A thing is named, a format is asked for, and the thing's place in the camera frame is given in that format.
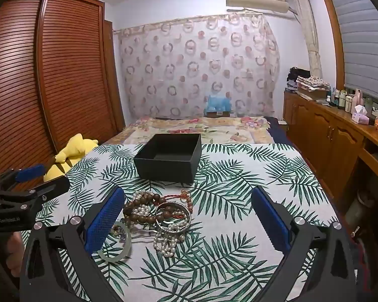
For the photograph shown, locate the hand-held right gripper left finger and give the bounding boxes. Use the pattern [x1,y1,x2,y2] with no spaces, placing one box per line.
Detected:
[19,186,136,302]

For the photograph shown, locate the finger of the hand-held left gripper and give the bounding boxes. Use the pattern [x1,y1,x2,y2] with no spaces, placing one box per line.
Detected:
[0,178,71,211]
[0,164,45,193]

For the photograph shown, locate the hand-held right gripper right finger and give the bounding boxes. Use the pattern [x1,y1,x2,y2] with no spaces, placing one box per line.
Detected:
[250,186,358,302]

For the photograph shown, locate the pale green jade bangle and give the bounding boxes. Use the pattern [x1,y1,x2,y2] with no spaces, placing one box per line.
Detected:
[98,222,133,262]

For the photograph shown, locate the silver hairpin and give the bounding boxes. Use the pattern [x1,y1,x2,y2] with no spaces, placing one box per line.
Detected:
[131,231,160,243]

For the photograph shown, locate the wooden bead bracelet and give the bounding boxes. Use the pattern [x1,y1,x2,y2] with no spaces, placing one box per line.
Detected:
[123,193,192,227]

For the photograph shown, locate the white pearl necklace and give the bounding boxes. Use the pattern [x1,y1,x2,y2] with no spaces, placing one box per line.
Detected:
[131,190,186,256]

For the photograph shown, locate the silver bangles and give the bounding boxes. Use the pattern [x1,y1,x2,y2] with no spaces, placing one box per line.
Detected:
[154,203,193,235]

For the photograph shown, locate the black box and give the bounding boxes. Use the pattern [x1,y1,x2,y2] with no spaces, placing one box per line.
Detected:
[133,133,202,185]

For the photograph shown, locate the red cord bracelet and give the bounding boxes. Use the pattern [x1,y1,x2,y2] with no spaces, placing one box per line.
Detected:
[164,190,193,219]

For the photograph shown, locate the person's left hand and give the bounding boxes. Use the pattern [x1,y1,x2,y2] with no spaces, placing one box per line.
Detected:
[5,231,23,278]

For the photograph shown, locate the yellow plush toy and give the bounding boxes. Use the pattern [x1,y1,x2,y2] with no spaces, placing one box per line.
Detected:
[43,134,99,183]

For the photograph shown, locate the dark blue bedsheet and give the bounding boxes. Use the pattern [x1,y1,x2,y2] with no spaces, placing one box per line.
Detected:
[265,116,290,144]

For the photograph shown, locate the wooden cabinet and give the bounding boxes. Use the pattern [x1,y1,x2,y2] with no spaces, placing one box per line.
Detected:
[283,90,378,214]

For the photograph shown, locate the wooden louvered wardrobe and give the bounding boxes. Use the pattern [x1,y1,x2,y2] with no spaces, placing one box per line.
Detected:
[0,0,125,180]

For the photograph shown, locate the floral bedspread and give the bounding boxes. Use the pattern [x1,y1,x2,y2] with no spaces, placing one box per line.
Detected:
[121,115,278,145]

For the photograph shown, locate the blue plastic bag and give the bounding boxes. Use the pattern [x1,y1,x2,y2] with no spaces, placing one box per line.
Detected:
[205,94,232,112]

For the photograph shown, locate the flat cardboard box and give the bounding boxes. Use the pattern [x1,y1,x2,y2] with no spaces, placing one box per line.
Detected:
[298,88,328,100]

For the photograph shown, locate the pink tissue box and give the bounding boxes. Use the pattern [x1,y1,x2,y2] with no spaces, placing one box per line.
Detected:
[351,104,370,124]

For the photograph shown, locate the row of cosmetic bottles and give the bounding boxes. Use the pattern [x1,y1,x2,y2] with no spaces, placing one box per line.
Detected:
[326,86,356,111]

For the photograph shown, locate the floral folded cloth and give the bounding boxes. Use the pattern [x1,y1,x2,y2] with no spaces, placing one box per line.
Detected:
[296,75,331,90]

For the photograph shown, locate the stack of dark folded clothes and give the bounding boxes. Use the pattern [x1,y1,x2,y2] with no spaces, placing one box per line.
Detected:
[286,67,311,90]

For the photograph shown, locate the circle-pattern curtain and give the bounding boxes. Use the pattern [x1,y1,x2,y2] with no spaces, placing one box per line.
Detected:
[113,13,279,121]

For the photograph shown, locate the white tied lace curtain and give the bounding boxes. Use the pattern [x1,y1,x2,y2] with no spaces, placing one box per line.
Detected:
[288,0,322,79]

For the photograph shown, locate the grey window blind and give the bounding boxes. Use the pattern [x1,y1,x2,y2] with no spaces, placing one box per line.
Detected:
[328,0,378,107]

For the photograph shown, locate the clear bead bracelet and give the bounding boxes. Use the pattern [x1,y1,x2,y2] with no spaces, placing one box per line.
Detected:
[112,222,132,242]

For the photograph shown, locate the wooden window frame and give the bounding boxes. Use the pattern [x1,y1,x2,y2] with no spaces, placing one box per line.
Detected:
[317,0,347,91]

